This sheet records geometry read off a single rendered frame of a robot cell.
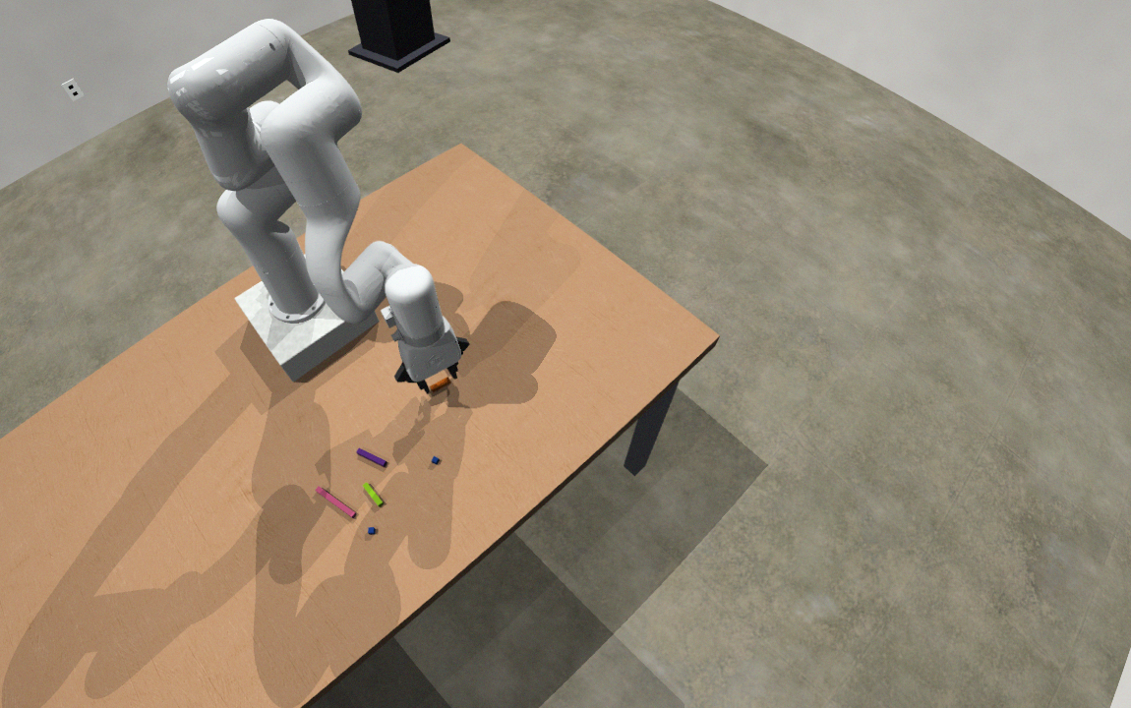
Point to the pink rod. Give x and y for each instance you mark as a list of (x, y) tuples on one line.
[(337, 503)]

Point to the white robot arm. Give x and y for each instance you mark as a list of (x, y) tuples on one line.
[(299, 139)]

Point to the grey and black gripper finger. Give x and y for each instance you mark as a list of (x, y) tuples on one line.
[(401, 376), (463, 344)]

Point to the purple rod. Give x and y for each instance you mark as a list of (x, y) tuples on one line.
[(371, 457)]

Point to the lime green rod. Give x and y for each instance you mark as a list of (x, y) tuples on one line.
[(373, 494)]

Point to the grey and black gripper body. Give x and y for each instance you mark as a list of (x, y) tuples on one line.
[(422, 363)]

